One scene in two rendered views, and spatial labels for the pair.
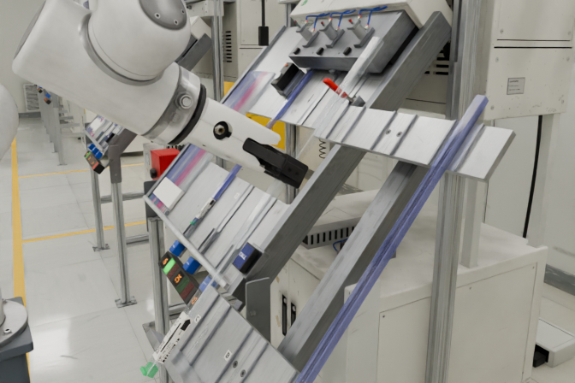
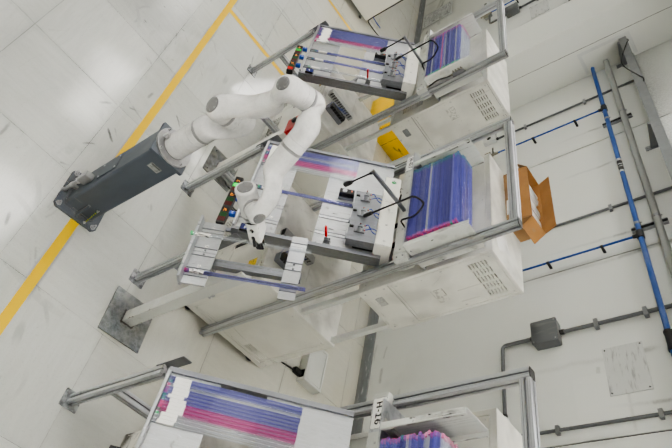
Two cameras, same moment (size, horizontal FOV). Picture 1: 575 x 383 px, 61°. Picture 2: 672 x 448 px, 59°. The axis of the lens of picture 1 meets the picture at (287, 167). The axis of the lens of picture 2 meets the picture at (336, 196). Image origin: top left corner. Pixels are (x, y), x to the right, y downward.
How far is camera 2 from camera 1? 195 cm
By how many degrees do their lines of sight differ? 16
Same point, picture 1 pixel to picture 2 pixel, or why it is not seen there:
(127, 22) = (250, 215)
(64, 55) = (241, 200)
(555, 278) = (363, 376)
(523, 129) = (451, 323)
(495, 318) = (288, 334)
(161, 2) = (258, 218)
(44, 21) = (244, 195)
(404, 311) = (265, 291)
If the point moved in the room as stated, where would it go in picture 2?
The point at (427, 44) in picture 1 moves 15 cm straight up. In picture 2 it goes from (364, 258) to (391, 248)
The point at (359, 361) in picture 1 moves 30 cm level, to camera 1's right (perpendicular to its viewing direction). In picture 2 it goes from (225, 284) to (254, 344)
